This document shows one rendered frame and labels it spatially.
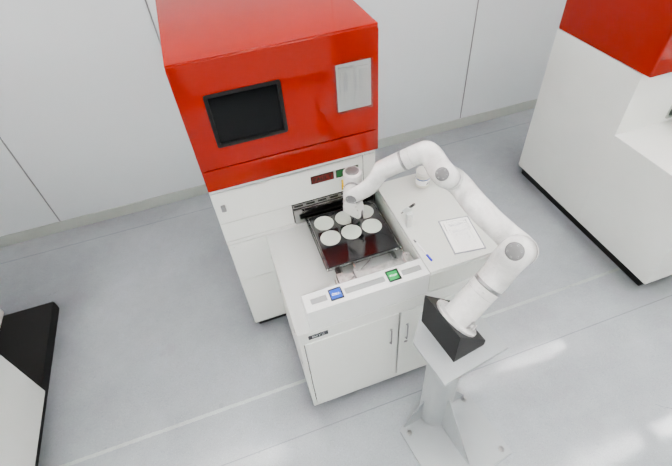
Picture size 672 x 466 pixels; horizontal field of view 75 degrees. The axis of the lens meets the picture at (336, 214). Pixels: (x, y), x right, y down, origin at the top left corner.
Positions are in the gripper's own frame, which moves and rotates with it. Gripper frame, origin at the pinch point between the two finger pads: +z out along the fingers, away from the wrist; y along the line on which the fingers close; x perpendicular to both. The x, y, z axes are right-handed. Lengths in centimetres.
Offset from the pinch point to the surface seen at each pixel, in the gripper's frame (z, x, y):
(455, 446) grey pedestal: 90, -30, 85
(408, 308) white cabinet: 18, -17, 44
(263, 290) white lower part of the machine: 54, -36, -42
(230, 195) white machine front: -22, -38, -43
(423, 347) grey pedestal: 10, -33, 61
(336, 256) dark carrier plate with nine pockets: 2.1, -22.2, 6.5
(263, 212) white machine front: -6.1, -27.0, -36.0
